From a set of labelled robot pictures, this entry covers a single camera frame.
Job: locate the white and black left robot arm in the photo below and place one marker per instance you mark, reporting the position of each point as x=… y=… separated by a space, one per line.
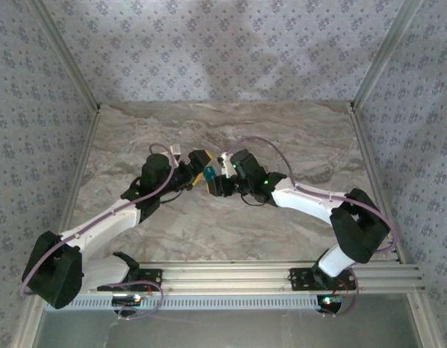
x=100 y=228

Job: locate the teal weekly pill organizer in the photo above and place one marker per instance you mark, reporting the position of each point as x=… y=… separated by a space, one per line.
x=210 y=174

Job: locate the aluminium side rail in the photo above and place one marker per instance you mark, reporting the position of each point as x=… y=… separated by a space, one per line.
x=82 y=163
x=368 y=163

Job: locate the aluminium frame leg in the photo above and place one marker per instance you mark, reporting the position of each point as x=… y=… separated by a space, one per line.
x=25 y=322
x=423 y=319

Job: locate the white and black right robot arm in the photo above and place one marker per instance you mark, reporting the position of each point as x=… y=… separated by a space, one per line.
x=303 y=201

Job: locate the controller board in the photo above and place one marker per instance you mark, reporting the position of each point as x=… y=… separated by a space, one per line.
x=127 y=300
x=330 y=302

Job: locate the aluminium corner post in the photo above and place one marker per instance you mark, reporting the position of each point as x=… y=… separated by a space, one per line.
x=64 y=58
x=386 y=54

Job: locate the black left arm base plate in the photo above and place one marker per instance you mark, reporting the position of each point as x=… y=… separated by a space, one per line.
x=151 y=277

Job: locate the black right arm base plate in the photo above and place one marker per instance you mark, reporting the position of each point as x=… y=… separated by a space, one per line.
x=301 y=279

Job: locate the aluminium frame beam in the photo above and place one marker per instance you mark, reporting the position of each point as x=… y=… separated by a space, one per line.
x=227 y=277

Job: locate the left controller board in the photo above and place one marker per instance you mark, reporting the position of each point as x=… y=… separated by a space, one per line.
x=127 y=300

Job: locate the right controller board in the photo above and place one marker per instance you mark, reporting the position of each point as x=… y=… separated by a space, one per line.
x=330 y=302

